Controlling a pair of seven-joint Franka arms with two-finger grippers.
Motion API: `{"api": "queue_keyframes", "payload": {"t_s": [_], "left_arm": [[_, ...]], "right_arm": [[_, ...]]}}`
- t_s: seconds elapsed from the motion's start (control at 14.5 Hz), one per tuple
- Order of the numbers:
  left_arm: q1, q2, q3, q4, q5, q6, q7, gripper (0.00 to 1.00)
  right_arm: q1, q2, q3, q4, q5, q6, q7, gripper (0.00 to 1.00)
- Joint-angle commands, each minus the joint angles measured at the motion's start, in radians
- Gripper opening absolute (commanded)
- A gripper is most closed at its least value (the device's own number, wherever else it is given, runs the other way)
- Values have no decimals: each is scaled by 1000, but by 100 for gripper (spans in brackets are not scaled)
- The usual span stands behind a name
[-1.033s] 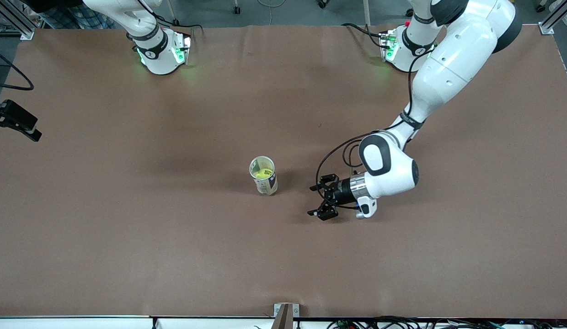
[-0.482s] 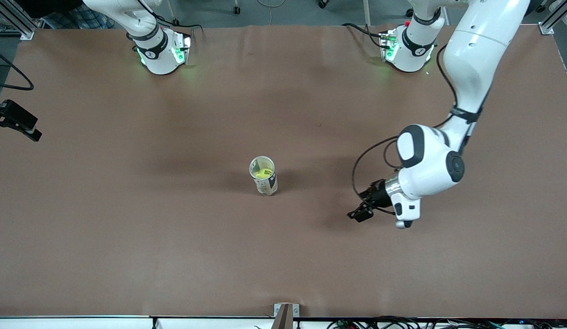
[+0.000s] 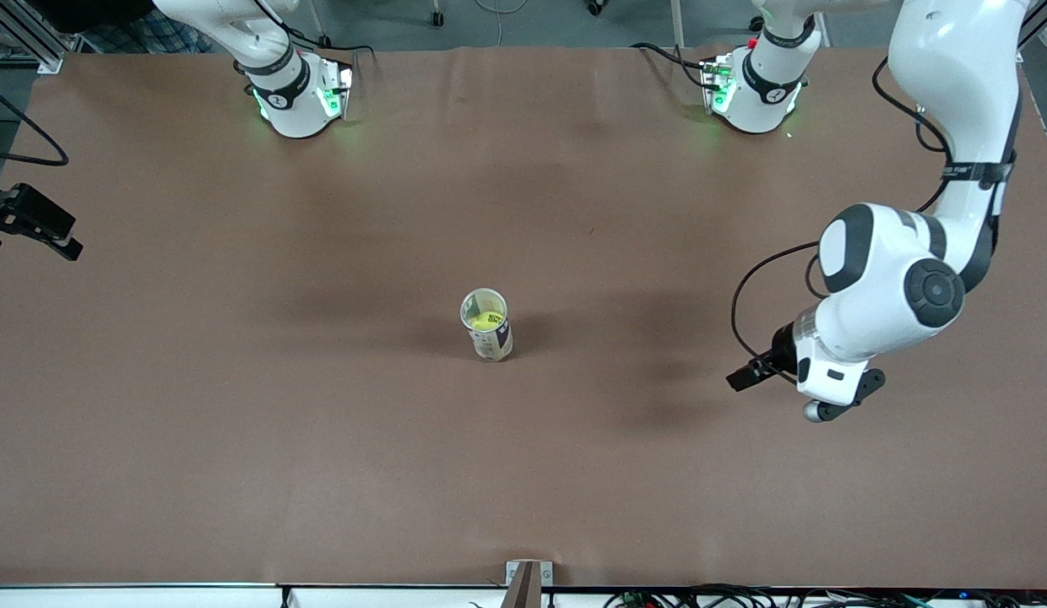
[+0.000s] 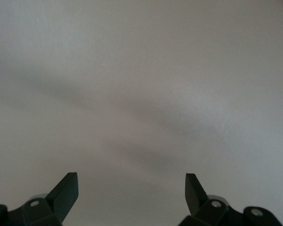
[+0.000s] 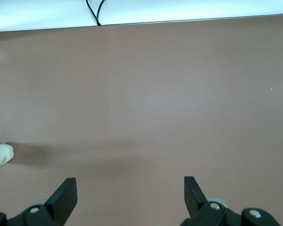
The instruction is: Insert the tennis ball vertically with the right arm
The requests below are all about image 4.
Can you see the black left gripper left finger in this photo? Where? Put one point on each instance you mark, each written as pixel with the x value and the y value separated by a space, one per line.
pixel 61 200

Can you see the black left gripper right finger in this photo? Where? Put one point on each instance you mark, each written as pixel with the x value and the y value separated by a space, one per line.
pixel 195 197

